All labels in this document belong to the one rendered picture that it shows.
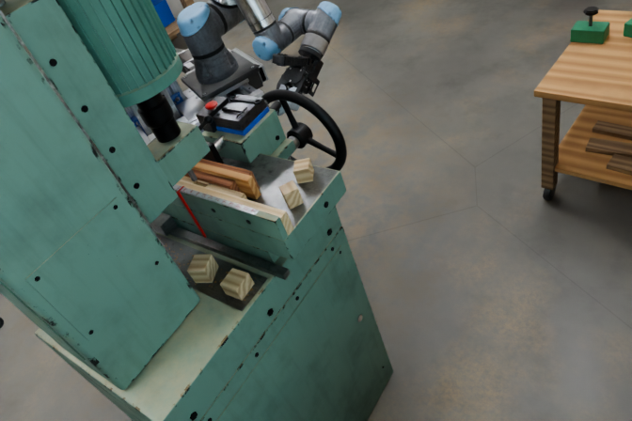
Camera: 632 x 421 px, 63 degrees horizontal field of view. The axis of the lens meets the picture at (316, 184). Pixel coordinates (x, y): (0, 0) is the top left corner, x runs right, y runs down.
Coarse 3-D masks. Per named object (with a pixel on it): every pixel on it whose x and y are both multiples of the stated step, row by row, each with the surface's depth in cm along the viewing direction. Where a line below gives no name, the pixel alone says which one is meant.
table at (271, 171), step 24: (288, 144) 127; (264, 168) 117; (288, 168) 114; (264, 192) 110; (312, 192) 106; (336, 192) 109; (312, 216) 104; (240, 240) 109; (264, 240) 102; (288, 240) 99
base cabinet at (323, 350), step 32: (320, 256) 118; (352, 256) 130; (320, 288) 120; (352, 288) 133; (288, 320) 112; (320, 320) 123; (352, 320) 137; (256, 352) 105; (288, 352) 115; (320, 352) 126; (352, 352) 140; (384, 352) 159; (96, 384) 113; (256, 384) 107; (288, 384) 117; (320, 384) 130; (352, 384) 144; (384, 384) 164; (224, 416) 101; (256, 416) 110; (288, 416) 120; (320, 416) 133; (352, 416) 149
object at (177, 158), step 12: (192, 132) 104; (156, 144) 104; (168, 144) 102; (180, 144) 102; (192, 144) 105; (204, 144) 108; (156, 156) 100; (168, 156) 101; (180, 156) 103; (192, 156) 106; (168, 168) 101; (180, 168) 104; (168, 180) 102
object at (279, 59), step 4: (276, 56) 141; (280, 56) 140; (284, 56) 140; (288, 56) 141; (292, 56) 143; (296, 56) 144; (300, 56) 146; (304, 56) 148; (276, 60) 141; (280, 60) 140; (284, 60) 140; (288, 60) 141; (292, 60) 143; (296, 60) 144; (300, 60) 145; (304, 60) 147; (276, 64) 142; (280, 64) 141; (284, 64) 141; (288, 64) 142; (292, 64) 143; (296, 64) 144; (300, 64) 146; (304, 64) 147
